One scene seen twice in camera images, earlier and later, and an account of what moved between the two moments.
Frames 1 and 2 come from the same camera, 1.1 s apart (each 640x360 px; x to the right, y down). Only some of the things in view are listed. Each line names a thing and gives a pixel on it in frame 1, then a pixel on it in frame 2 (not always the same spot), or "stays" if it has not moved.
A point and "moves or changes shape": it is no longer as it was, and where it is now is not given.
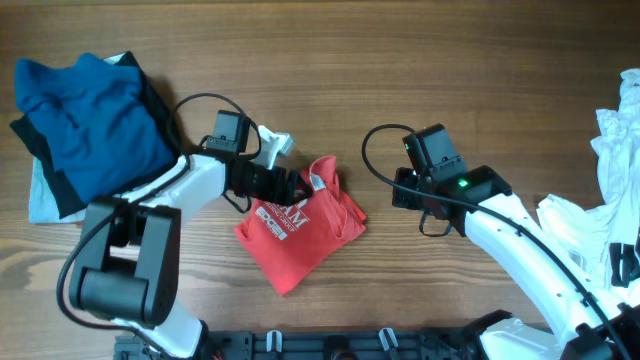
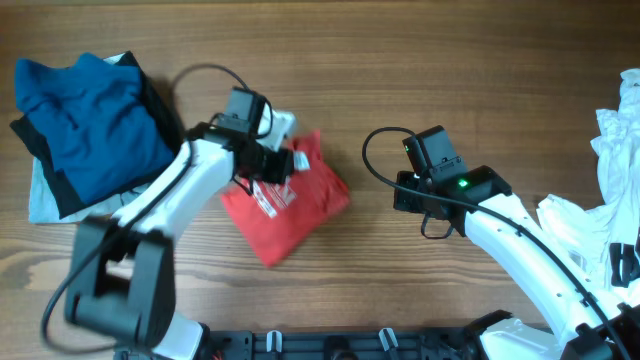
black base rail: (322, 344) stays
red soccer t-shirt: (295, 242) moves or changes shape
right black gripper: (401, 198) stays
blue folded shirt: (97, 120) stays
